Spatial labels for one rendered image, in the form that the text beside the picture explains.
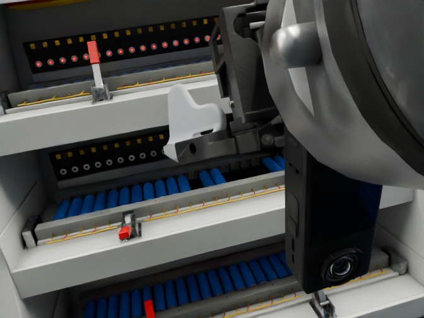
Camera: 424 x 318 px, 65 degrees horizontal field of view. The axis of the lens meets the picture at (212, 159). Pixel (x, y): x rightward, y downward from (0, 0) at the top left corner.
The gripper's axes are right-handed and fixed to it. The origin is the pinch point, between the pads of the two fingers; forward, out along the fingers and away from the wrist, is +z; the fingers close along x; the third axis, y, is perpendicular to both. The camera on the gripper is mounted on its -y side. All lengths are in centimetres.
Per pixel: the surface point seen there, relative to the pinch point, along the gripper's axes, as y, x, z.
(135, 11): 28.7, 7.0, 34.9
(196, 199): -7.4, 4.0, 21.1
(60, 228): -7.1, 24.5, 21.0
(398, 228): -20.7, -30.3, 22.7
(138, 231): -9.6, 13.4, 18.3
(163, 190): -5.3, 8.9, 25.7
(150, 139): 3.9, 9.3, 31.6
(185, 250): -13.8, 7.4, 17.5
